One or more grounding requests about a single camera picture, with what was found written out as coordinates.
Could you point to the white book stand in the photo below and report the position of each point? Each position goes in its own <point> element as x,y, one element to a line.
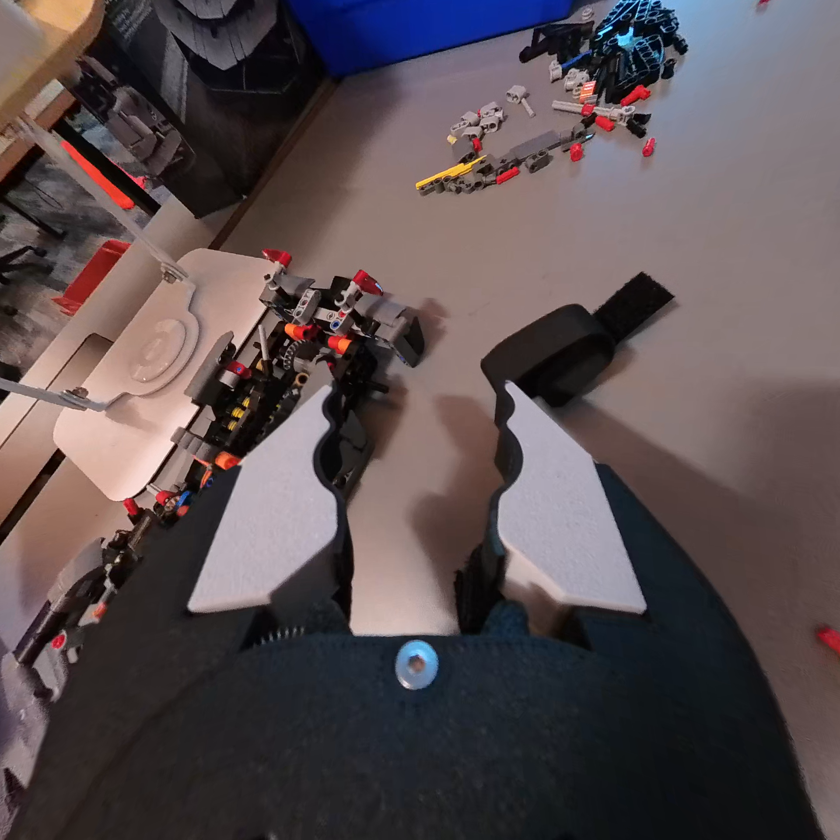
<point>131,426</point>

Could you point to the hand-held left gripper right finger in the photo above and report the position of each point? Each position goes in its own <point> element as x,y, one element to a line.
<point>571,525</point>

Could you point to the partly built lego vehicle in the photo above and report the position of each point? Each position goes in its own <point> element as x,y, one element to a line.
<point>387,321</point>

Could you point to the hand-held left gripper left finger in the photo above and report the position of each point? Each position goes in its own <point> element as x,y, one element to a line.
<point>275,525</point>

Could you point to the dark printed lego box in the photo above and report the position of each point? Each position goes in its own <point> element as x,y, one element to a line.
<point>216,98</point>

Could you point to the red plastic bin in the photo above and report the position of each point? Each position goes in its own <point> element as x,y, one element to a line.
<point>92,275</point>

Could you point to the blue plastic bin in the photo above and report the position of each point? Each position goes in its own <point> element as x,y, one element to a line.
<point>426,33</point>

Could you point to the pile of loose lego pieces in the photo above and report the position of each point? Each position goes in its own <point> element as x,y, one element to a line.
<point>623,46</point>

